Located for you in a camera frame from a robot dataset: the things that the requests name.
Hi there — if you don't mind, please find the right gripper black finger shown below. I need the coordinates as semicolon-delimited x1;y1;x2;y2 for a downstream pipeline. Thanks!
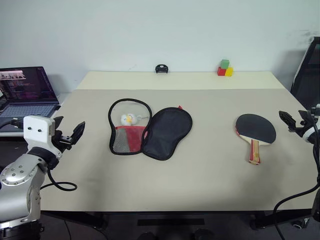
298;109;314;126
278;110;297;133

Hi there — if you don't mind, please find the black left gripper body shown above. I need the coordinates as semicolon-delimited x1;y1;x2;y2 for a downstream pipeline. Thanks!
51;129;74;152

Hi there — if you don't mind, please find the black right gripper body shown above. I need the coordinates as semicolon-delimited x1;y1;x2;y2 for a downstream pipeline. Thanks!
295;120;313;137

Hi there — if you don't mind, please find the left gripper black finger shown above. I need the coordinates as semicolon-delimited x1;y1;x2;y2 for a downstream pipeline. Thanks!
69;121;86;146
53;115;64;132

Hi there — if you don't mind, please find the white plush duck keychain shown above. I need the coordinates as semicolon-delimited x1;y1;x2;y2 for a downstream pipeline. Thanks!
120;113;148;126

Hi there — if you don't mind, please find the table tennis paddle black rubber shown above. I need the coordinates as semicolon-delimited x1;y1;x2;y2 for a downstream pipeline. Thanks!
234;113;277;166

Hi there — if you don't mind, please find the black paddle case with mesh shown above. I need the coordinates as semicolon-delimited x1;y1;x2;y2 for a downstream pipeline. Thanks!
107;98;194;162

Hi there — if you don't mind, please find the black chair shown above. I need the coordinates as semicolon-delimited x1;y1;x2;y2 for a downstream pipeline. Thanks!
290;36;320;109

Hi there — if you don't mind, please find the open laptop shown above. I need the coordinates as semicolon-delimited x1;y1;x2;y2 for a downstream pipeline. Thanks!
0;66;62;126

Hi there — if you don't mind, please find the black caster wheel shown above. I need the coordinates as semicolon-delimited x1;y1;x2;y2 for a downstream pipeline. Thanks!
291;218;310;230

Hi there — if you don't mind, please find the small black clamp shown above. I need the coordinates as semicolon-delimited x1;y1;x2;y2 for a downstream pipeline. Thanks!
154;64;170;74

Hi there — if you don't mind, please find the black flat bar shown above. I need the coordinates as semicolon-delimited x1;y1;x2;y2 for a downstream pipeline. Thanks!
137;218;206;227

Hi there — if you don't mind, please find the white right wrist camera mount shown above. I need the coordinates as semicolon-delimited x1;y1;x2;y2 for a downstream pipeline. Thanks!
302;103;320;144

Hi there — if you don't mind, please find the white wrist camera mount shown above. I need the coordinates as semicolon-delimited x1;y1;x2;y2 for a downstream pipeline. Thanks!
302;103;320;144
23;115;63;159

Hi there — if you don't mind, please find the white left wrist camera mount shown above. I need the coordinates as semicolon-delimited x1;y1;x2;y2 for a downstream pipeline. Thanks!
23;115;63;159

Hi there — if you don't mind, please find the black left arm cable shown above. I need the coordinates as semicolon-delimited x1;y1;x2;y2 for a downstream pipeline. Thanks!
39;163;78;192

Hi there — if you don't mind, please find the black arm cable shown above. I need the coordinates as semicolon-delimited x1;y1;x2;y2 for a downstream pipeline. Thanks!
272;111;320;240
39;163;78;192

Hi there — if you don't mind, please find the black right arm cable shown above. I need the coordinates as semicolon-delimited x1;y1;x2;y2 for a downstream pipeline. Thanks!
272;111;320;240

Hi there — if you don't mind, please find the black table frame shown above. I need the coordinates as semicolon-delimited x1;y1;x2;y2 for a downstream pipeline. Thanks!
41;210;314;231

